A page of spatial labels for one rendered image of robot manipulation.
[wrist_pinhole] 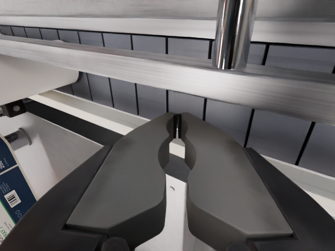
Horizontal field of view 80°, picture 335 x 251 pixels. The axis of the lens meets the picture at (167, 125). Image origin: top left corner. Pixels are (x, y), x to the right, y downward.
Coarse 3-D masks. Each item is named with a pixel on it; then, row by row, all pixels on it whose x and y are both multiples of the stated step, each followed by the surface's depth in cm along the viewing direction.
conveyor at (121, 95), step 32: (0, 32) 31; (32, 32) 27; (64, 32) 23; (96, 32) 20; (256, 64) 14; (288, 64) 13; (320, 64) 12; (96, 96) 25; (128, 96) 22; (160, 96) 19; (192, 96) 17; (224, 128) 17; (256, 128) 16; (288, 128) 14; (320, 128) 13; (288, 160) 15; (320, 160) 14
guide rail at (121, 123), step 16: (32, 96) 27; (48, 96) 25; (64, 96) 25; (80, 112) 22; (96, 112) 21; (112, 112) 21; (112, 128) 20; (128, 128) 19; (176, 144) 16; (272, 160) 14; (288, 176) 13; (304, 176) 13; (320, 176) 13; (320, 192) 12
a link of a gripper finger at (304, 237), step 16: (256, 160) 8; (272, 176) 7; (272, 192) 7; (288, 192) 7; (304, 192) 7; (288, 208) 6; (304, 208) 6; (320, 208) 6; (304, 224) 6; (320, 224) 6; (256, 240) 5; (272, 240) 5; (288, 240) 5; (304, 240) 5; (320, 240) 5
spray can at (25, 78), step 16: (0, 64) 18; (16, 64) 19; (32, 64) 20; (48, 64) 21; (0, 80) 18; (16, 80) 19; (32, 80) 20; (48, 80) 21; (64, 80) 23; (0, 96) 18; (16, 96) 20
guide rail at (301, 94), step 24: (0, 48) 15; (24, 48) 13; (48, 48) 12; (72, 48) 11; (96, 48) 11; (96, 72) 10; (120, 72) 9; (144, 72) 9; (168, 72) 8; (192, 72) 7; (216, 72) 7; (240, 72) 7; (264, 72) 6; (288, 72) 6; (312, 72) 6; (216, 96) 7; (240, 96) 7; (264, 96) 6; (288, 96) 6; (312, 96) 6; (312, 120) 6
